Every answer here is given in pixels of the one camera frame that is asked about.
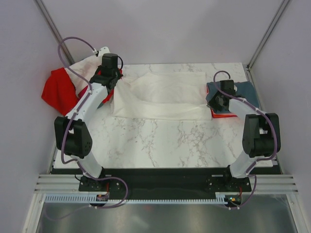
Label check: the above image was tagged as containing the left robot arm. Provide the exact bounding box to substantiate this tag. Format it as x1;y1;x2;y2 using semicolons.
54;53;122;191

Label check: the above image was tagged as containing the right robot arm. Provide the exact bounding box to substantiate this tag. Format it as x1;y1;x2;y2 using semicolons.
206;80;281;191

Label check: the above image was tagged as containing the folded red-orange t-shirt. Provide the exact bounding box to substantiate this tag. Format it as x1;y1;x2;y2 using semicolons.
206;85;236;118

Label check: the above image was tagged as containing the magenta t-shirt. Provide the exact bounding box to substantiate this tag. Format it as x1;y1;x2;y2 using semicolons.
76;85;114;112

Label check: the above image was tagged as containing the folded grey-blue t-shirt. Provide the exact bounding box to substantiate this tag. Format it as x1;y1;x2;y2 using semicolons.
205;81;260;113

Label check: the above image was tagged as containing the red t-shirt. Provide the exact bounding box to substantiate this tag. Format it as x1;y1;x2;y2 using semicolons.
41;67;79;116

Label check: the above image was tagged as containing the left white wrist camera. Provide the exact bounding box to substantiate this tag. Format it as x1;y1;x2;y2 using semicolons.
93;47;110;57

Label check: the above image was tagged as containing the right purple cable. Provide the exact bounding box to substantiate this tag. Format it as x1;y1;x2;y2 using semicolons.
213;70;277;211

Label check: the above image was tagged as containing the purple cable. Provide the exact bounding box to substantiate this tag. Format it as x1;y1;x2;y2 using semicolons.
213;70;277;211
56;36;129;221

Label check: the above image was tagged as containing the left aluminium frame post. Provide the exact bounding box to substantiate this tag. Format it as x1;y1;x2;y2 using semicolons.
34;0;74;65

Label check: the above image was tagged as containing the aluminium frame post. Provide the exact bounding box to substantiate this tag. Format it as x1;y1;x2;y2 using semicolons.
34;0;74;65
246;0;292;72

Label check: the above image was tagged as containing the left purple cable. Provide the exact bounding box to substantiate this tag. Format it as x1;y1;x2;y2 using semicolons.
56;36;129;221

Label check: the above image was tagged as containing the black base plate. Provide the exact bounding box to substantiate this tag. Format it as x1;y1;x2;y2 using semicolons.
51;165;282;201

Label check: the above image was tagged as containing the right aluminium frame post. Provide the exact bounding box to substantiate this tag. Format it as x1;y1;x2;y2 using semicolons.
246;0;292;72

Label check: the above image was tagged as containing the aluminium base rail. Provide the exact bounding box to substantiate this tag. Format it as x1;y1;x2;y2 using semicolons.
34;174;298;194

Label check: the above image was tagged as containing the white slotted cable duct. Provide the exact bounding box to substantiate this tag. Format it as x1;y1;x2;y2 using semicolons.
45;191;246;204

